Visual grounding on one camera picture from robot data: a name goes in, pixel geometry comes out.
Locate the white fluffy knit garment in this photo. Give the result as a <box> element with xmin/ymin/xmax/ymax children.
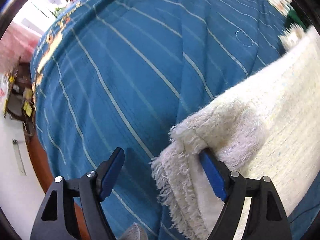
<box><xmin>151</xmin><ymin>26</ymin><xmax>319</xmax><ymax>239</ymax></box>

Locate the grey knit sleeve cuff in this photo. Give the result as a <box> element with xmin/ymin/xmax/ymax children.
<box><xmin>119</xmin><ymin>223</ymin><xmax>148</xmax><ymax>240</ymax></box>

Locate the dark cluttered bedside shelf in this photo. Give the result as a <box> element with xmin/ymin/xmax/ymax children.
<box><xmin>3</xmin><ymin>58</ymin><xmax>35</xmax><ymax>138</ymax></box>

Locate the blue striped bed cover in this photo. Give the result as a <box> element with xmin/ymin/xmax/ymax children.
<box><xmin>31</xmin><ymin>0</ymin><xmax>319</xmax><ymax>239</ymax></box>

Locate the green folded garment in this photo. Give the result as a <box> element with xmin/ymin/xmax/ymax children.
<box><xmin>284</xmin><ymin>9</ymin><xmax>307</xmax><ymax>31</ymax></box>

